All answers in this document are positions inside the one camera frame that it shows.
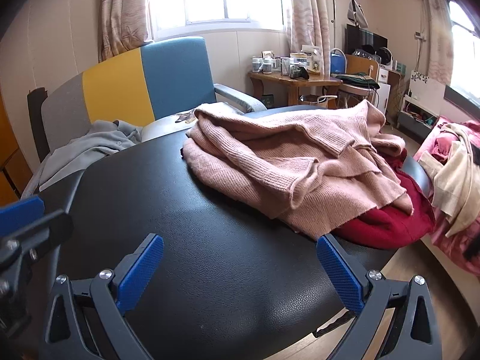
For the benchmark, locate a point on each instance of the white printed cushion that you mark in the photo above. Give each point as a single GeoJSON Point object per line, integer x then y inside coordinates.
{"type": "Point", "coordinates": [161, 127]}

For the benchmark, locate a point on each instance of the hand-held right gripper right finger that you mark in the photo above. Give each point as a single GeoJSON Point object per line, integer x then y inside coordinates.
{"type": "Point", "coordinates": [339, 277]}

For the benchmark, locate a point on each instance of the grey garment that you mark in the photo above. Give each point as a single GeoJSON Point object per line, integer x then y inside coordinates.
{"type": "Point", "coordinates": [82, 146]}

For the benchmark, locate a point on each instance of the dark red garment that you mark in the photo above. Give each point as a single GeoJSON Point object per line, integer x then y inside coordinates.
{"type": "Point", "coordinates": [386, 225]}

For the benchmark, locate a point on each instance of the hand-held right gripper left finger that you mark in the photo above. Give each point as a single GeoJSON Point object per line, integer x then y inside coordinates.
{"type": "Point", "coordinates": [140, 273]}

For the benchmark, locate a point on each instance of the black monitor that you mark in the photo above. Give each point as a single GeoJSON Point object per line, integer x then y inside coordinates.
{"type": "Point", "coordinates": [360, 41]}

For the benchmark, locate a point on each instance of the pink knit sweater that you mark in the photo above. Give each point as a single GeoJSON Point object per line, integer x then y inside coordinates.
{"type": "Point", "coordinates": [262, 157]}

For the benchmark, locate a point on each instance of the orange wooden wardrobe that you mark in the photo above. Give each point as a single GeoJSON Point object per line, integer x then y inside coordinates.
{"type": "Point", "coordinates": [11, 157]}

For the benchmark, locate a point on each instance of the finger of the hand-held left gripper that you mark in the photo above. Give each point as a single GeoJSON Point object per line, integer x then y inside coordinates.
{"type": "Point", "coordinates": [22, 210]}

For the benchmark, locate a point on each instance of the hanging grey bag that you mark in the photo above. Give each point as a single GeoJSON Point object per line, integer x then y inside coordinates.
{"type": "Point", "coordinates": [358, 13]}

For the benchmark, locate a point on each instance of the pink patterned curtain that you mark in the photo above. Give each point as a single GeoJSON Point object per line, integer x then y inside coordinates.
{"type": "Point", "coordinates": [307, 15]}
{"type": "Point", "coordinates": [120, 15]}
{"type": "Point", "coordinates": [440, 37]}

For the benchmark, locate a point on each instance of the blue round-backed chair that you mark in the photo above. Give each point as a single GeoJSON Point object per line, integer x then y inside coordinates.
{"type": "Point", "coordinates": [337, 63]}

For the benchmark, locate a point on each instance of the white leaf-print board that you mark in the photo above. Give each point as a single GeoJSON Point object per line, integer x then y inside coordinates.
{"type": "Point", "coordinates": [427, 90]}

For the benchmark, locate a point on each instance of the wooden desk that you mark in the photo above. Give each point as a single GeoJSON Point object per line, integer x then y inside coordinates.
{"type": "Point", "coordinates": [360, 63]}

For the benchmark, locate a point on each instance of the cream garment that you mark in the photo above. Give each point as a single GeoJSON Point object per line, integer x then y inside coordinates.
{"type": "Point", "coordinates": [453, 183]}

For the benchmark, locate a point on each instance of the pink bed blanket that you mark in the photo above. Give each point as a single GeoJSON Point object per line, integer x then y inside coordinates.
{"type": "Point", "coordinates": [450, 247]}

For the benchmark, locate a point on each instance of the dark green cloth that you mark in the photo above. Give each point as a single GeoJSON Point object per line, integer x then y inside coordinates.
{"type": "Point", "coordinates": [356, 79]}

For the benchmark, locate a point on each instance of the low grey shelf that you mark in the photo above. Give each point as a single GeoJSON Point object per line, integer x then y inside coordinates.
{"type": "Point", "coordinates": [416, 123]}

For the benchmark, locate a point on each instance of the grey yellow blue armchair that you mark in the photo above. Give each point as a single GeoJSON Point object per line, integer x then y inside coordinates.
{"type": "Point", "coordinates": [112, 90]}

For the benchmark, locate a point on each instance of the metal pole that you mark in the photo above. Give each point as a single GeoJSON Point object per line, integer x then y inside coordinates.
{"type": "Point", "coordinates": [332, 7]}

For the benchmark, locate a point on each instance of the white small drawer unit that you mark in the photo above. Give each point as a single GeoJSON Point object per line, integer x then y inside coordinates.
{"type": "Point", "coordinates": [384, 90]}

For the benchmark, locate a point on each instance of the wooden side table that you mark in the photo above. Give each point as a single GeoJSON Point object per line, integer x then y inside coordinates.
{"type": "Point", "coordinates": [296, 80]}

